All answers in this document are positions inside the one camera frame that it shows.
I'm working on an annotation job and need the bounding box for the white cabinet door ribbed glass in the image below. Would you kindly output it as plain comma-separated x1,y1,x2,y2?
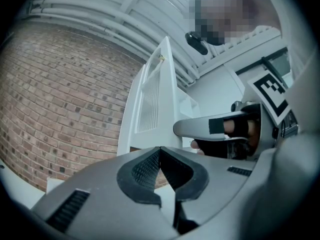
116,35,181,158

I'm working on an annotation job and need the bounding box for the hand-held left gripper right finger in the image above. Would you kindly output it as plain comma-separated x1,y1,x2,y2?
159,146,258,235

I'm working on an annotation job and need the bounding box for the white desk with drawers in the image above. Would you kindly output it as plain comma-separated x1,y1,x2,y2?
153,185,176,205

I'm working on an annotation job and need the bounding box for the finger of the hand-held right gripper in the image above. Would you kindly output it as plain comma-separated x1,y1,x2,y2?
172,110,261,142

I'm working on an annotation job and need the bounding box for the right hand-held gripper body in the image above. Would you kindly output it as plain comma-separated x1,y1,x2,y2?
231,69,300,157

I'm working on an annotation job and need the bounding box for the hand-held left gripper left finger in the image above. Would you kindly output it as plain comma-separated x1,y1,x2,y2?
31,146,181,240

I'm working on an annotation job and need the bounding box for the person's head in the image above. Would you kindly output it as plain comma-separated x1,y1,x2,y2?
188,0,282,46

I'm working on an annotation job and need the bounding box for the person's right hand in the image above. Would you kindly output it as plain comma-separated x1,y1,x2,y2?
190,115,261,160

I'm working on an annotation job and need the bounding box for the black head camera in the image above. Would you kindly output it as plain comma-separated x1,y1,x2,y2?
184,31,209,55

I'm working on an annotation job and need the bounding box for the long white desk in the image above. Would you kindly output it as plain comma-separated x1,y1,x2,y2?
1,158,67,209

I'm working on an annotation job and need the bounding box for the dark framed glass window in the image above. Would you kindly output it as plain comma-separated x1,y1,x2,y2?
236,47,292,85

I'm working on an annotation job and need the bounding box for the white cubby shelf unit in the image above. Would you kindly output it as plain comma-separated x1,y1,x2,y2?
174,83,201,150

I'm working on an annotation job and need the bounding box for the bundle of white ceiling pipes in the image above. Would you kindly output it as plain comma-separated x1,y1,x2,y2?
27,0,201,87

